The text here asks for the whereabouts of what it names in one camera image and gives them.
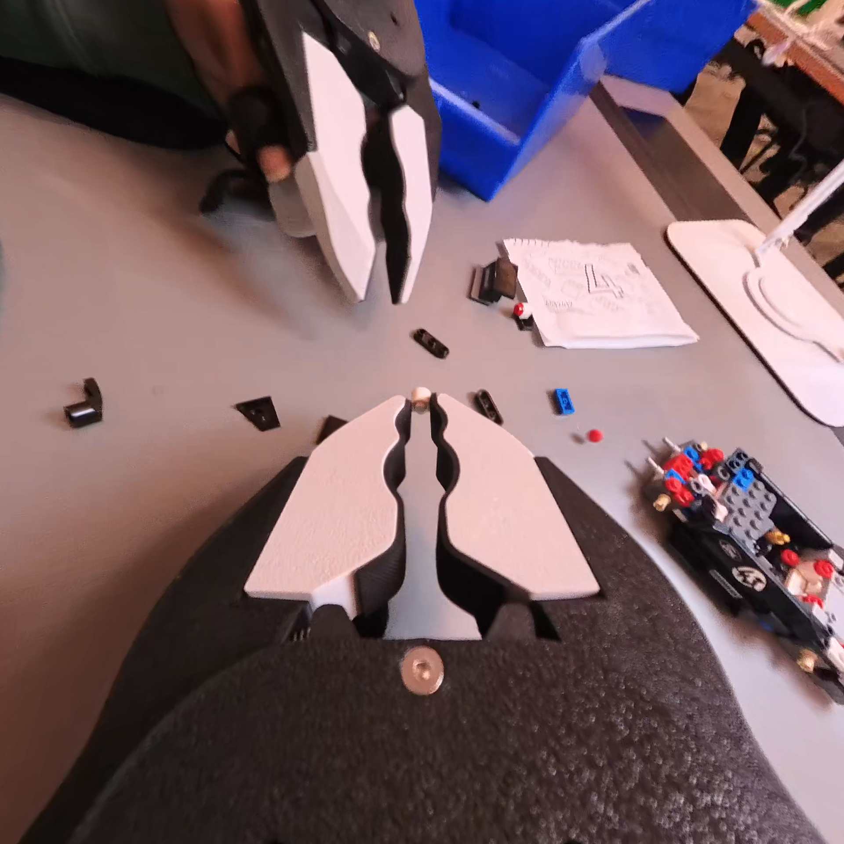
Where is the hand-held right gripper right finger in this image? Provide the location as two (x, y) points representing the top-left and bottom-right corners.
(430, 393), (601, 639)

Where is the white booklet stand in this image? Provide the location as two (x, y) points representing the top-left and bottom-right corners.
(666, 158), (844, 429)

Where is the black lego panel piece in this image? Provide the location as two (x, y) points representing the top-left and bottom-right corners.
(470, 257), (522, 306)

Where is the black lego bracket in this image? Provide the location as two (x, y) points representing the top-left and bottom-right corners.
(63, 377), (105, 430)

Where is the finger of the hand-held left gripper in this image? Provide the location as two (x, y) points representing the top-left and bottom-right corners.
(381, 104), (435, 307)
(293, 32), (385, 306)

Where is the wooden table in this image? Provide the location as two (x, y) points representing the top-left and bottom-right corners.
(745, 0), (844, 106)

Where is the black lego wedge plate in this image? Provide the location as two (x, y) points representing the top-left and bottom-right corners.
(235, 396), (282, 433)

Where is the blue plastic bin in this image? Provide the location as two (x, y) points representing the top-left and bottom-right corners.
(593, 0), (759, 95)
(412, 0), (660, 203)

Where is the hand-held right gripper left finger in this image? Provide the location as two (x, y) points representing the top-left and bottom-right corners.
(244, 394), (407, 639)

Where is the black strap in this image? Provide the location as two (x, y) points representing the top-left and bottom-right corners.
(200, 168), (268, 216)

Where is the printed white paper bag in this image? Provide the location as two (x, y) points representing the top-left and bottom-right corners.
(502, 239), (700, 349)

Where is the lego car model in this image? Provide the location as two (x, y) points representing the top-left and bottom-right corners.
(643, 435), (844, 704)

